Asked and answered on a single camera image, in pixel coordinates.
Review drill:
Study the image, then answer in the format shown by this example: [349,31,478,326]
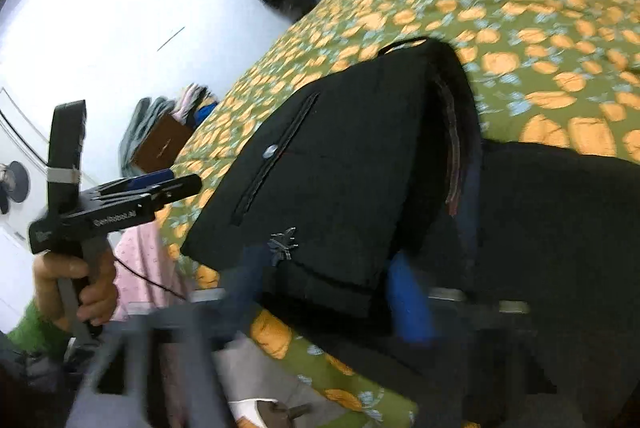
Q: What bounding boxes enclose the person's left hand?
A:
[32,252,119,333]

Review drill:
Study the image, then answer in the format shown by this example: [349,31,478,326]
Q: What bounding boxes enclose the round dark wall fixture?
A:
[0,160,31,216]

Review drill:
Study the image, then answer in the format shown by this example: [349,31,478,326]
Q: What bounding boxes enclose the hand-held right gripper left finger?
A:
[67,243,281,428]

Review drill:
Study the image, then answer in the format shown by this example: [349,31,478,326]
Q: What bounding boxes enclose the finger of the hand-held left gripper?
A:
[147,174,203,209]
[97,171,174,199]

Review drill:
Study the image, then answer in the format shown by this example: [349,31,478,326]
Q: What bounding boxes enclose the black pants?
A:
[180,36,640,428]

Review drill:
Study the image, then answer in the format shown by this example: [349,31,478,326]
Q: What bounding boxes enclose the grey white floor object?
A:
[210,338,346,428]

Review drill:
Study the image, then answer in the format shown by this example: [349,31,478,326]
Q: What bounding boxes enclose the pink dotted cloth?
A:
[111,223,193,324]

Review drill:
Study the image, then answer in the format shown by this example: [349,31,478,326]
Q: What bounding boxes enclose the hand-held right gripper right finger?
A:
[385,250,591,428]

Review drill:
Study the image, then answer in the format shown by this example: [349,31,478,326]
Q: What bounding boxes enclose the floral green orange bedspread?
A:
[165,0,640,428]

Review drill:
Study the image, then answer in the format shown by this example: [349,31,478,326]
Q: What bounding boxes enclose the blue folded cloth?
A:
[194,100,221,127]

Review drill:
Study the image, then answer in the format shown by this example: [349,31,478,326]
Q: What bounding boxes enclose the grey folded cloth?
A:
[118,96,173,176]

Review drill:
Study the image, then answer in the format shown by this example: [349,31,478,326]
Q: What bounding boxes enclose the thin black cable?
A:
[114,258,188,301]

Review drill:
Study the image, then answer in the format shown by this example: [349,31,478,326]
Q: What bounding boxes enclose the pink folded clothes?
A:
[172,84,213,127]

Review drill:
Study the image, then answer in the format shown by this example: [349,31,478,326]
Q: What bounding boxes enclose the person's left forearm green sleeve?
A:
[7,298,73,361]

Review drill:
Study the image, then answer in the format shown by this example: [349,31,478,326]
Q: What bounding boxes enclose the brown wooden cabinet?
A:
[132,114,193,175]

